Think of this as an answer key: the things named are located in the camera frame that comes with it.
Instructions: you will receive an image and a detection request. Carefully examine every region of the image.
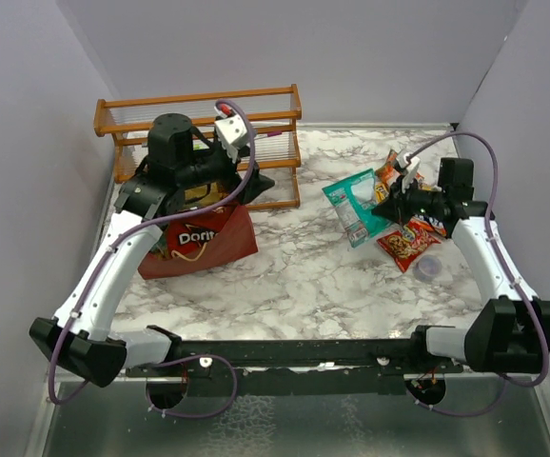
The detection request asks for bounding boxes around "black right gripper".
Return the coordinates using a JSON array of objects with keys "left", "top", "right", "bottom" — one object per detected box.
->
[{"left": 373, "top": 172, "right": 446, "bottom": 226}]

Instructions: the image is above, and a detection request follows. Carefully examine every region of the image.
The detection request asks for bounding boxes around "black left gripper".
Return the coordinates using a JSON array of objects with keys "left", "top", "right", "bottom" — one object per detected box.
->
[{"left": 178, "top": 141, "right": 276, "bottom": 204}]

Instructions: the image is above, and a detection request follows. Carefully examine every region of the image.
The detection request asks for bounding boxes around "teal white snack pouch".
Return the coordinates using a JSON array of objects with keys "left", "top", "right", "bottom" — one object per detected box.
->
[{"left": 323, "top": 169, "right": 391, "bottom": 248}]

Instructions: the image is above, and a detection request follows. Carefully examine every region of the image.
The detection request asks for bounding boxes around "red Doritos chip bag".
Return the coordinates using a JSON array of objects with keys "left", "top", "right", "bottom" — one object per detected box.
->
[{"left": 164, "top": 209, "right": 227, "bottom": 259}]

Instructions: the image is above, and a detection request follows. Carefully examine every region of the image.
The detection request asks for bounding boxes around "gold teal kettle chips bag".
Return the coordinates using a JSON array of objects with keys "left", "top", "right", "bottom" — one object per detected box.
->
[{"left": 182, "top": 182, "right": 228, "bottom": 211}]

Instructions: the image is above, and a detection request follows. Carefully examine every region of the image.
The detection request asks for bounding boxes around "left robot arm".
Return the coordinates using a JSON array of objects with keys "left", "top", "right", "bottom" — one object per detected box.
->
[{"left": 29, "top": 100, "right": 273, "bottom": 387}]

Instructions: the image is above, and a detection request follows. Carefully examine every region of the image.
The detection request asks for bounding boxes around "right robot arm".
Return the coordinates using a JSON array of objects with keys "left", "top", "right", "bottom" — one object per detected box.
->
[{"left": 372, "top": 158, "right": 550, "bottom": 374}]

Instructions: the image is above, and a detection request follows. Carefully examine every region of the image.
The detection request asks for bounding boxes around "Fox's fruit candy bag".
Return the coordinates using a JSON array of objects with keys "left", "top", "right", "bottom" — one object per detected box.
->
[{"left": 412, "top": 183, "right": 450, "bottom": 239}]

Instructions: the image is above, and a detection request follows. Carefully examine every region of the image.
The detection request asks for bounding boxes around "brown red paper bag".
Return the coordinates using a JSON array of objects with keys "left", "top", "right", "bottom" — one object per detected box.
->
[{"left": 136, "top": 142, "right": 259, "bottom": 281}]

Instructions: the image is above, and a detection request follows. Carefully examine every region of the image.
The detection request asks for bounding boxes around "yellow M&M's packet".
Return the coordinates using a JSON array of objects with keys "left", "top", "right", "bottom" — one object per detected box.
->
[{"left": 374, "top": 182, "right": 389, "bottom": 205}]

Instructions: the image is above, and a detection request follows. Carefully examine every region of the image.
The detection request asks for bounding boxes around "red cookie snack packet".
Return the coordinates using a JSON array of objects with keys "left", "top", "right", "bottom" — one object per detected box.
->
[{"left": 377, "top": 222, "right": 440, "bottom": 272}]

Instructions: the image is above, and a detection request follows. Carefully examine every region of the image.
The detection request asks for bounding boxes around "orange snack packet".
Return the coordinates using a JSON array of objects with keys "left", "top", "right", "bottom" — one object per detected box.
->
[{"left": 375, "top": 149, "right": 424, "bottom": 189}]

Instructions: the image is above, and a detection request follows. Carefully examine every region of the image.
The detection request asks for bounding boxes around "purple marker pen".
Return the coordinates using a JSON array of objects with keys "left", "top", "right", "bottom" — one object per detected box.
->
[{"left": 255, "top": 131, "right": 283, "bottom": 140}]

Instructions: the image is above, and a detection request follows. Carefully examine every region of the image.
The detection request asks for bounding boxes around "small purple lidded cup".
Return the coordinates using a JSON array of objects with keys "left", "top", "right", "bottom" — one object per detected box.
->
[{"left": 413, "top": 254, "right": 442, "bottom": 283}]

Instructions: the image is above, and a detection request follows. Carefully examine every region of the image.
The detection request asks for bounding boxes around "orange wooden rack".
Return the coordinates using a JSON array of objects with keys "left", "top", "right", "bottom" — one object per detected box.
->
[{"left": 93, "top": 84, "right": 302, "bottom": 210}]

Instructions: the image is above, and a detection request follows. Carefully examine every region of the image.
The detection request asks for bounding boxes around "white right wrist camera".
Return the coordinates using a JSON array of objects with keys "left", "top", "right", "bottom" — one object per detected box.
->
[{"left": 394, "top": 152, "right": 421, "bottom": 192}]

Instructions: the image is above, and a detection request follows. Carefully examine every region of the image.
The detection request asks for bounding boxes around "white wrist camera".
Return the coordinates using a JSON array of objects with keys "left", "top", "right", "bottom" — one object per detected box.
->
[
  {"left": 394, "top": 152, "right": 421, "bottom": 192},
  {"left": 215, "top": 114, "right": 255, "bottom": 162}
]

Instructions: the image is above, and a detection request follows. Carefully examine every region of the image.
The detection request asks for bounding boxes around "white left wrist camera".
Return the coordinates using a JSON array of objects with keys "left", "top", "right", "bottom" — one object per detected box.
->
[{"left": 215, "top": 114, "right": 255, "bottom": 162}]

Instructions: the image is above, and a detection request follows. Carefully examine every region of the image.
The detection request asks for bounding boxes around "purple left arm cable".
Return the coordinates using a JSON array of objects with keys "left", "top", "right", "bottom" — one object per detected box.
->
[{"left": 48, "top": 98, "right": 259, "bottom": 421}]

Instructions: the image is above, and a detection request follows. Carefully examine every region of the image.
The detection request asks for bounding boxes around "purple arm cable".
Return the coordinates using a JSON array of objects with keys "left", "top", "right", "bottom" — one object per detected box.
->
[
  {"left": 407, "top": 130, "right": 550, "bottom": 419},
  {"left": 48, "top": 98, "right": 259, "bottom": 421}
]

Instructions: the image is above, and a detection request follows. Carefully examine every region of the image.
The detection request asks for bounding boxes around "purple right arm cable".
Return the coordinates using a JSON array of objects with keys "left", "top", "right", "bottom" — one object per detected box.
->
[{"left": 407, "top": 130, "right": 550, "bottom": 419}]

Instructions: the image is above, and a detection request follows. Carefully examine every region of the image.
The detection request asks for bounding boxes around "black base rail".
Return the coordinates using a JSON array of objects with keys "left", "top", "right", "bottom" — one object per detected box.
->
[{"left": 126, "top": 337, "right": 462, "bottom": 397}]

